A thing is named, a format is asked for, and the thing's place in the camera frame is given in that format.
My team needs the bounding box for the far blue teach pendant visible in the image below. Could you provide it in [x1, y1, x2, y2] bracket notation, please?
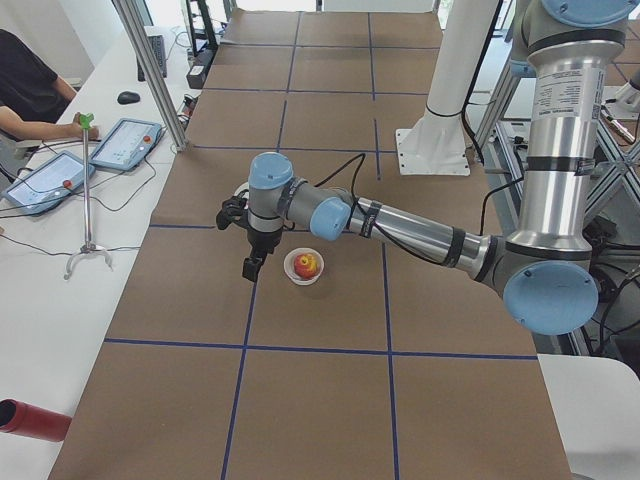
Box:
[90, 118, 162, 171]

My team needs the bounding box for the red bottle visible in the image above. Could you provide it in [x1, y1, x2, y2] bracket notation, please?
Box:
[1, 399, 72, 442]

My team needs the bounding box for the white plate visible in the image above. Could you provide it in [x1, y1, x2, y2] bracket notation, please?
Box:
[234, 182, 249, 199]

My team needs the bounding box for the person in black shirt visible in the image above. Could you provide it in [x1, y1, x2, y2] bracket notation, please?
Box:
[1, 30, 83, 141]

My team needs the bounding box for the blue teach pendant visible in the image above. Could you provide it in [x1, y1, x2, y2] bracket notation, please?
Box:
[90, 118, 162, 171]
[1, 151, 84, 215]

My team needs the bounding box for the aluminium frame post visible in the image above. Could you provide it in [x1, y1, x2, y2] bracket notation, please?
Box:
[113, 0, 187, 152]

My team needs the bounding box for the near blue teach pendant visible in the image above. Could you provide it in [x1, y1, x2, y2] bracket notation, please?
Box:
[1, 151, 84, 215]

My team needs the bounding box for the black computer mouse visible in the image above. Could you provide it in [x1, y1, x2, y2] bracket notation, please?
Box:
[116, 91, 141, 105]

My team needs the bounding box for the person's hand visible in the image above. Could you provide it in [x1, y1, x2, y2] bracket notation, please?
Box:
[69, 112, 100, 141]

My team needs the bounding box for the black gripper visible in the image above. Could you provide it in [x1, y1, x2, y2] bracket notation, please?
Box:
[242, 227, 280, 280]

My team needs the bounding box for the white bowl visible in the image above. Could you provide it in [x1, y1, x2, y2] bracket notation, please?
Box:
[283, 248, 324, 286]

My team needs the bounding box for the black keyboard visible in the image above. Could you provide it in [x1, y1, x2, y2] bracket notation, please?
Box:
[137, 35, 167, 82]

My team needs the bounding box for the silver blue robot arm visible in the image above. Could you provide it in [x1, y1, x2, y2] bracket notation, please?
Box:
[240, 1, 635, 336]

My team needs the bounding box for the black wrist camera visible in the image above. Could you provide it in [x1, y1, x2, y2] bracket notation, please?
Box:
[216, 196, 248, 230]

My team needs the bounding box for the red yellow apple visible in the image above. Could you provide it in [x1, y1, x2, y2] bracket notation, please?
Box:
[293, 252, 320, 280]

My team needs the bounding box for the green handled reacher grabber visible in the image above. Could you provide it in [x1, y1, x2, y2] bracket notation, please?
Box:
[63, 113, 113, 281]

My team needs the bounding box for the black camera cable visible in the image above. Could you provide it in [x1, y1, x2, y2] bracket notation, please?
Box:
[234, 152, 451, 266]

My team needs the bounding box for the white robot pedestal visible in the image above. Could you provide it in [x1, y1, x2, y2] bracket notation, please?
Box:
[396, 0, 500, 176]

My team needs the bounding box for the brown paper table cover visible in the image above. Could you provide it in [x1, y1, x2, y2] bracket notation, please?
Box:
[51, 11, 570, 479]

